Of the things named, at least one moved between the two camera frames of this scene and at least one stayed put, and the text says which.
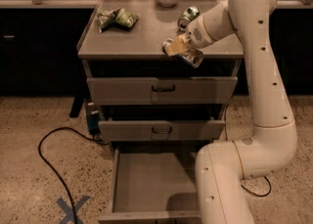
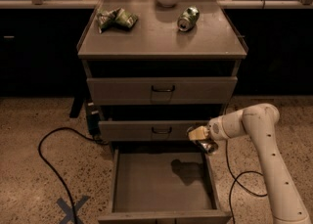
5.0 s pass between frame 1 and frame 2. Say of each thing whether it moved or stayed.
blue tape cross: stayed
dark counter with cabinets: stayed
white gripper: moved
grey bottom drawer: stayed
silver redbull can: moved
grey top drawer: stayed
